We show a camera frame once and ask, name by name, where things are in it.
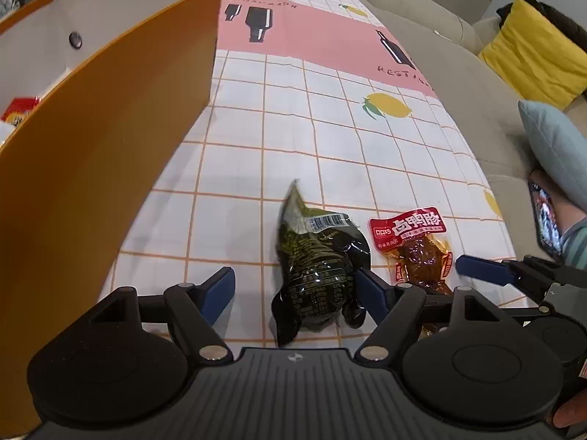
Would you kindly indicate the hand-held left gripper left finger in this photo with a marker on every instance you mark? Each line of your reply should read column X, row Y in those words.
column 219, row 294

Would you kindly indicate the black smartphone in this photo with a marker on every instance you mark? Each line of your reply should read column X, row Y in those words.
column 545, row 220

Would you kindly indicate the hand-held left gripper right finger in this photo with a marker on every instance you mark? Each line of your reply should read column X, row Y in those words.
column 372, row 294

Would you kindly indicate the pink checked printed tablecloth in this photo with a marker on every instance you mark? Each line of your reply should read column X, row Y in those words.
column 321, row 123

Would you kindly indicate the red label braised meat packet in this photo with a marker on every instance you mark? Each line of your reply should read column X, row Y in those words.
column 417, row 252

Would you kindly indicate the person's striped clothing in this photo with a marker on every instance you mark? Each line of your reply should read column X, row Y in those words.
column 578, row 244

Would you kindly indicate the beige sofa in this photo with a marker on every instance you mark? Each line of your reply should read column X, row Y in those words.
column 481, row 101

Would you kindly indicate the dark cloth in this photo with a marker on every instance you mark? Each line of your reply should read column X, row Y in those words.
column 564, row 18

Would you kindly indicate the red snack packet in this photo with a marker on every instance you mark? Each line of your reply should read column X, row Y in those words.
column 18, row 110

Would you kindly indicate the light blue cushion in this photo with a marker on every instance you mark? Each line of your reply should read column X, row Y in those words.
column 564, row 146

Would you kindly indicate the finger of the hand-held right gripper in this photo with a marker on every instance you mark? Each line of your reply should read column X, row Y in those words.
column 525, row 314
column 481, row 269

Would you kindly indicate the orange cardboard storage box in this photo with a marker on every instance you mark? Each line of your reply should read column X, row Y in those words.
column 114, row 146

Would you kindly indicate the person's leg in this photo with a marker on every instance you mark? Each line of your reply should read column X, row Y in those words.
column 569, row 211

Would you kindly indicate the person's right hand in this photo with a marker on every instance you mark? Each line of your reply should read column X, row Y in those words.
column 571, row 415

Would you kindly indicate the dark green snack packet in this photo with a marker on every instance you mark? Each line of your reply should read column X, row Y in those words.
column 316, row 275

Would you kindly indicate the yellow cushion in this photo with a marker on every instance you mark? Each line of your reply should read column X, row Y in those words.
column 536, row 55

